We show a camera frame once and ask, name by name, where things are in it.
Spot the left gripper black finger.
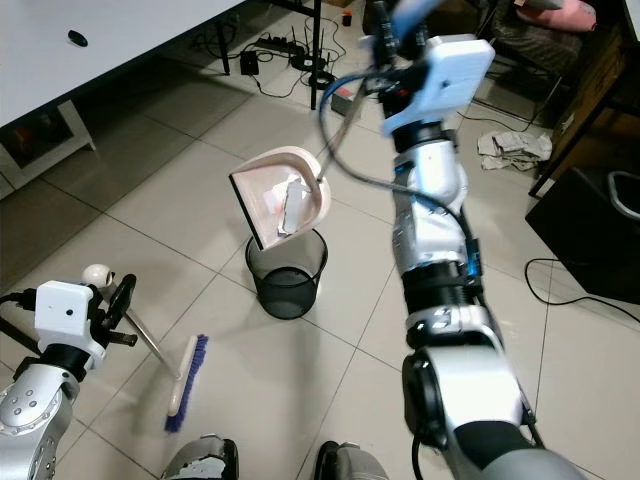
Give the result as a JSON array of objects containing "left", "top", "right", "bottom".
[{"left": 108, "top": 274, "right": 136, "bottom": 321}]

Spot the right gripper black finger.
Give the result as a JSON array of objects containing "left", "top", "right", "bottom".
[{"left": 368, "top": 3, "right": 397, "bottom": 63}]

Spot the beige broom with purple bristles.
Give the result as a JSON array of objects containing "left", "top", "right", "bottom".
[{"left": 84, "top": 263, "right": 210, "bottom": 435}]

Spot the beige dustpan with metal handle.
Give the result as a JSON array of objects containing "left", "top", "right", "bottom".
[{"left": 228, "top": 50, "right": 376, "bottom": 254}]

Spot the small grey box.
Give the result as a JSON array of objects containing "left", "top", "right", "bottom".
[{"left": 328, "top": 86, "right": 361, "bottom": 117}]

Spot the black metal table leg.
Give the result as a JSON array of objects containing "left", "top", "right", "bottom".
[{"left": 306, "top": 0, "right": 323, "bottom": 106}]

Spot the black power strip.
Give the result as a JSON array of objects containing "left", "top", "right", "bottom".
[{"left": 258, "top": 35, "right": 309, "bottom": 59}]

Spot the black slanted bar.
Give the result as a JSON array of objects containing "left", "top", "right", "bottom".
[{"left": 0, "top": 308, "right": 26, "bottom": 341}]

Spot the crumpled grey white cloth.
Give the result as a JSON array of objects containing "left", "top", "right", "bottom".
[{"left": 477, "top": 128, "right": 554, "bottom": 173}]

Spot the robot left leg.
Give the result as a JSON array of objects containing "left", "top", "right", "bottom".
[{"left": 163, "top": 433, "right": 241, "bottom": 480}]

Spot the robot leg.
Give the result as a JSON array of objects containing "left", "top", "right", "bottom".
[
  {"left": 163, "top": 433, "right": 241, "bottom": 480},
  {"left": 313, "top": 440, "right": 406, "bottom": 480}
]

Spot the black mesh waste basket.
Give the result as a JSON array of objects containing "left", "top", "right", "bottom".
[{"left": 245, "top": 229, "right": 330, "bottom": 321}]

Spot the white crumpled paper scrap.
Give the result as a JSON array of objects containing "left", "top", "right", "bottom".
[{"left": 275, "top": 178, "right": 316, "bottom": 239}]

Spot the pink cloth item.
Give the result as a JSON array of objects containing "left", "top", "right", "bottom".
[{"left": 513, "top": 0, "right": 589, "bottom": 27}]

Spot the brown wooden furniture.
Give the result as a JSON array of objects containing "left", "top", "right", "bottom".
[{"left": 528, "top": 15, "right": 640, "bottom": 198}]

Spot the white table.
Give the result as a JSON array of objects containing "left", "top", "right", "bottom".
[{"left": 0, "top": 0, "right": 249, "bottom": 129}]

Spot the black box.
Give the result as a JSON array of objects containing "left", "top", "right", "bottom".
[{"left": 524, "top": 165, "right": 640, "bottom": 307}]

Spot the robot right leg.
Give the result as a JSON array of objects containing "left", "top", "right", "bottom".
[{"left": 313, "top": 440, "right": 406, "bottom": 480}]

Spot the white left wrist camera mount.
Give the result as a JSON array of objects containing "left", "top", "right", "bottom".
[{"left": 35, "top": 282, "right": 108, "bottom": 363}]

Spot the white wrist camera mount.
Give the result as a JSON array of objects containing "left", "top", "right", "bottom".
[
  {"left": 35, "top": 282, "right": 108, "bottom": 363},
  {"left": 380, "top": 34, "right": 497, "bottom": 137}
]

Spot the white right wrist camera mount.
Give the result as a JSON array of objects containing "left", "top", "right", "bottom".
[{"left": 380, "top": 34, "right": 497, "bottom": 137}]

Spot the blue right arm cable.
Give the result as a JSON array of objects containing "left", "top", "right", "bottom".
[{"left": 318, "top": 70, "right": 479, "bottom": 276}]

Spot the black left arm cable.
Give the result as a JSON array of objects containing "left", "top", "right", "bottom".
[{"left": 0, "top": 289, "right": 41, "bottom": 311}]

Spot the white table frame foot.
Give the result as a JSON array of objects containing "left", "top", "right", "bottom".
[{"left": 0, "top": 98, "right": 98, "bottom": 189}]

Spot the thin black floor cable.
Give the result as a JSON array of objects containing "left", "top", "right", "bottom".
[{"left": 523, "top": 257, "right": 640, "bottom": 323}]

